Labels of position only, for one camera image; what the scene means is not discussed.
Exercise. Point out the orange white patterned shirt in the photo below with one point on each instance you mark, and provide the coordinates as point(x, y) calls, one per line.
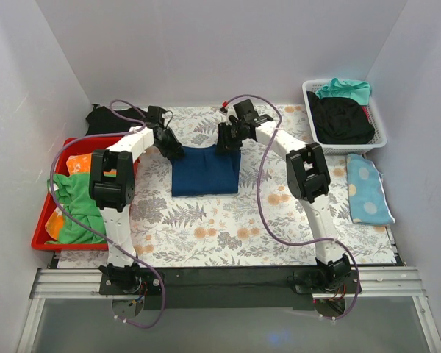
point(79, 163)

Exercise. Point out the green t shirt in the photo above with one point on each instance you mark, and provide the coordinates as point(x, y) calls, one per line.
point(77, 209)

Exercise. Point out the black t shirt on table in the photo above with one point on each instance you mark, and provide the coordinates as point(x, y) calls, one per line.
point(102, 121)

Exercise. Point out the black garment in basket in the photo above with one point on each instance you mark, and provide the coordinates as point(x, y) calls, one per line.
point(339, 121)

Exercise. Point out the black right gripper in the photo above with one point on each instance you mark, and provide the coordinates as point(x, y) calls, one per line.
point(227, 140)

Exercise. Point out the aluminium frame rail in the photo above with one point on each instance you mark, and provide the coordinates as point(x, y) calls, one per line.
point(259, 309)

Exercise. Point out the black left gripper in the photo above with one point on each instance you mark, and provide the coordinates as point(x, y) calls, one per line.
point(171, 145)

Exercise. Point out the teal garment in basket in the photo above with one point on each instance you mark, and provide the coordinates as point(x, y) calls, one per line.
point(359, 91)

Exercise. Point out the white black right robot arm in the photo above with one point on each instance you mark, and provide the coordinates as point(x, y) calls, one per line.
point(308, 180)

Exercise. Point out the light blue polka dot cloth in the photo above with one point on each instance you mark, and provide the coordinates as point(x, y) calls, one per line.
point(366, 197)

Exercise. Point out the dark blue t shirt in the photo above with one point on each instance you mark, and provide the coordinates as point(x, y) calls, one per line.
point(202, 171)

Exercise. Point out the floral patterned table mat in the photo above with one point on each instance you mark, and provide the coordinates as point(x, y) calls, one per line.
point(227, 230)

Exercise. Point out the white plastic laundry basket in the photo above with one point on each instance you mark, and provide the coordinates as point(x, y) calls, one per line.
point(379, 140)

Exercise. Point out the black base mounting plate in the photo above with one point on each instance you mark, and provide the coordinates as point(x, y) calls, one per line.
point(229, 287)

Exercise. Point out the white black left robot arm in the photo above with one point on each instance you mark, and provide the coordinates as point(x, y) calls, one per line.
point(112, 187)

